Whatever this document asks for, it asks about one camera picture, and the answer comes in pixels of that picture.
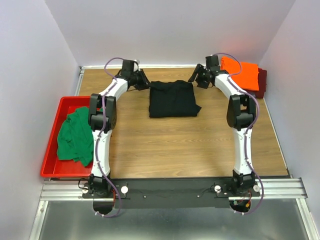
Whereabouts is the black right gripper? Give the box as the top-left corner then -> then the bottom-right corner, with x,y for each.
186,64 -> 209,90

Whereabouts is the black t shirt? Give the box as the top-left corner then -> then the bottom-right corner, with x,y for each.
149,80 -> 202,118

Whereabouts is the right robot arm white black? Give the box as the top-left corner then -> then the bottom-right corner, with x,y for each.
188,54 -> 260,196

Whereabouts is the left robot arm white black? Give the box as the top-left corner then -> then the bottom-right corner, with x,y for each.
88,58 -> 150,198

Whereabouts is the orange folded t shirt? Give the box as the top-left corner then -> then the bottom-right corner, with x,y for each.
220,56 -> 259,91

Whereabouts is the dark red folded t shirt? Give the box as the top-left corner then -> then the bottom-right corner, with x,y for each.
251,68 -> 267,99

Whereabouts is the green crumpled t shirt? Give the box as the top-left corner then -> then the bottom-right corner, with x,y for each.
56,107 -> 94,167

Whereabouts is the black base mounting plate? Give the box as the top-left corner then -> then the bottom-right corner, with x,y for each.
79,176 -> 261,215

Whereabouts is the red plastic tray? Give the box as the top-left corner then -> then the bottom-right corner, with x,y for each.
40,96 -> 93,179

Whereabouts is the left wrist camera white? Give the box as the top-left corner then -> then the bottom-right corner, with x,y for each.
133,59 -> 140,72

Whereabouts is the aluminium frame rail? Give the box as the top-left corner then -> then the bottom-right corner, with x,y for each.
40,178 -> 308,201

